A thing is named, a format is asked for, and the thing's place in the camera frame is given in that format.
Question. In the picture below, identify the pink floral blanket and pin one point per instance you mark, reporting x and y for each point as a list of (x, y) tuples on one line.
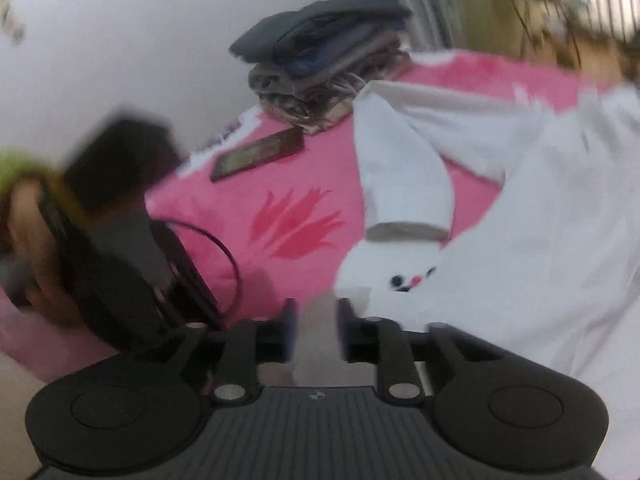
[(310, 175)]

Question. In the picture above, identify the person's left hand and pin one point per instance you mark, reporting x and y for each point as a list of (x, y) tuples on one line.
[(27, 242)]

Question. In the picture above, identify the stack of folded clothes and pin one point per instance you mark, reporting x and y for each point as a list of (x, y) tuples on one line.
[(320, 60)]

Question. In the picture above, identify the person's left forearm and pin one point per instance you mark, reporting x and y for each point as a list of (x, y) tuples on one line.
[(20, 167)]

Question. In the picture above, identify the white bunny print sweatshirt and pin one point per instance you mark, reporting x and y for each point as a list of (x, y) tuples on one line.
[(525, 240)]

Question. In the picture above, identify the black smartphone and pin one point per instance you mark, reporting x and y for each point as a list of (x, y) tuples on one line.
[(255, 153)]

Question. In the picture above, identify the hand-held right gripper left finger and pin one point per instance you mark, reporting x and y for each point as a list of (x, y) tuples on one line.
[(287, 332)]

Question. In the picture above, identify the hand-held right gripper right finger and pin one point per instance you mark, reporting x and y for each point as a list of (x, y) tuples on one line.
[(345, 332)]

